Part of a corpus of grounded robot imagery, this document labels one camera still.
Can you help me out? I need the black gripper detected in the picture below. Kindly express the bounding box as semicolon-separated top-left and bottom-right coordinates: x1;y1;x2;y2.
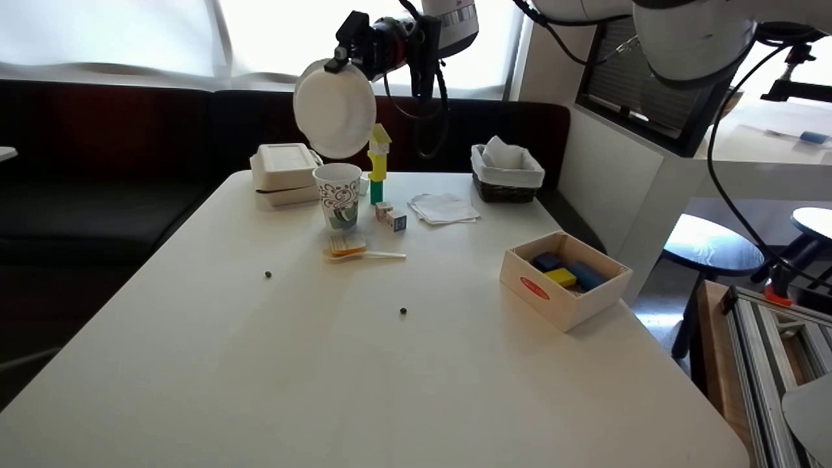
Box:
322;7;423;83

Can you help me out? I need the black white patterned plate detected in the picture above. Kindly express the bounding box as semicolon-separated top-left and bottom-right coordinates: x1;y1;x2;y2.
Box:
290;58;379;162

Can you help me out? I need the patterned paper coffee cup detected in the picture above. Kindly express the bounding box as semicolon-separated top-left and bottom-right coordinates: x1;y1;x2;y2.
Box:
309;162;367;235

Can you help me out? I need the yellow wedge toy block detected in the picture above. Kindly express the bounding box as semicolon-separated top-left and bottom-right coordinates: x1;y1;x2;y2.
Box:
367;121;394;152

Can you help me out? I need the yellow upright toy block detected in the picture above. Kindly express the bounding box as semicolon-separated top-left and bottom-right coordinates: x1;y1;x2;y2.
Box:
367;147;391;184

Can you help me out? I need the white foam takeout box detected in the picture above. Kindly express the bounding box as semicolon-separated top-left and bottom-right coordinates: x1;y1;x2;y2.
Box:
248;141;326;209

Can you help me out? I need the white paper sheet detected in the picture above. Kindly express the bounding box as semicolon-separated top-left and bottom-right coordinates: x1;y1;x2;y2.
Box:
480;132;530;170

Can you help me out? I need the white paper napkin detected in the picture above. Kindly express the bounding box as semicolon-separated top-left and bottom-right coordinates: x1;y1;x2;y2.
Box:
405;189;484;228

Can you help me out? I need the dark basket with white liner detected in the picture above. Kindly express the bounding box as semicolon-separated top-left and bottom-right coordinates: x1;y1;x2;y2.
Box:
467;141;548;206

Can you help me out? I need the wooden utensil on table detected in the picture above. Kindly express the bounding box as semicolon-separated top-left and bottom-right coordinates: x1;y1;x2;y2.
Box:
322;241;372;265

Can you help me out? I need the dark bench sofa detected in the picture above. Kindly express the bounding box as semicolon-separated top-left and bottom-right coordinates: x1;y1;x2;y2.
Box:
0;78;571;412

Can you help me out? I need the black computer monitor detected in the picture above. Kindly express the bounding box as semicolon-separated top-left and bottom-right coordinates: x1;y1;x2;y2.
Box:
574;15;770;162

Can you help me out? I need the blue toy block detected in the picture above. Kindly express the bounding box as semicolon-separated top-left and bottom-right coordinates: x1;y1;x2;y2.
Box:
527;249;566;273
566;257;609;295

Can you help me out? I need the white desk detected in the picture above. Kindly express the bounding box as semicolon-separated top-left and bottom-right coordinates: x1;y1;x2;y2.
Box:
554;98;832;306

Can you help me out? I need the yellow toy block in box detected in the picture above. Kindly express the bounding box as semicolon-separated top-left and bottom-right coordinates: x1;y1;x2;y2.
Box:
543;265;580;291

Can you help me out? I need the white wooden box red label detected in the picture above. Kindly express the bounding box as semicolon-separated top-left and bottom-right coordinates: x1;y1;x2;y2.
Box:
496;228;634;335

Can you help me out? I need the round grey stool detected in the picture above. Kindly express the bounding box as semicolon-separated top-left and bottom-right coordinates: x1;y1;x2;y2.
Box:
661;214;766;362

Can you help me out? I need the wooden board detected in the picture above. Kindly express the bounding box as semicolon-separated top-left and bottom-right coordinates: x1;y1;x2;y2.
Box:
692;278;748;439

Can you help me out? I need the red clamp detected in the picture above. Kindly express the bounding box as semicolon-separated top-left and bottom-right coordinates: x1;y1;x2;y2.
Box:
765;257;795;306

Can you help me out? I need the round white stool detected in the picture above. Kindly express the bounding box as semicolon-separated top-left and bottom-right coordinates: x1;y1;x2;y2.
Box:
790;206;832;244

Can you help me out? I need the aluminium profile frame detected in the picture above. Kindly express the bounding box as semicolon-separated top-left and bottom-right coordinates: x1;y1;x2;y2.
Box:
723;280;832;468

